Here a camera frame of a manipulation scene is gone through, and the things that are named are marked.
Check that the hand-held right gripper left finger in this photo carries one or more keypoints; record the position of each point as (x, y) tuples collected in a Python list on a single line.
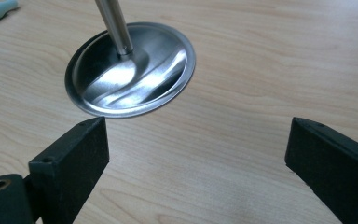
[(71, 168)]

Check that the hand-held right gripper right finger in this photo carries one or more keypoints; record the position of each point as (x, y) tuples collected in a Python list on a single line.
[(335, 168)]

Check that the round steel stand base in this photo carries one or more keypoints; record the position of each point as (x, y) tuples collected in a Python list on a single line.
[(130, 77)]

